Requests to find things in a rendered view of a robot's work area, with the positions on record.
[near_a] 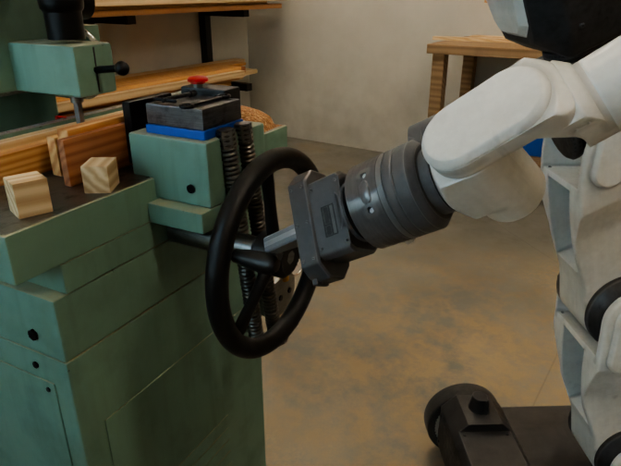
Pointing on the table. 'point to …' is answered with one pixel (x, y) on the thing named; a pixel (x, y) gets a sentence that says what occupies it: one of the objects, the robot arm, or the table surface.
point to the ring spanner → (203, 101)
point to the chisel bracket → (62, 67)
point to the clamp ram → (137, 115)
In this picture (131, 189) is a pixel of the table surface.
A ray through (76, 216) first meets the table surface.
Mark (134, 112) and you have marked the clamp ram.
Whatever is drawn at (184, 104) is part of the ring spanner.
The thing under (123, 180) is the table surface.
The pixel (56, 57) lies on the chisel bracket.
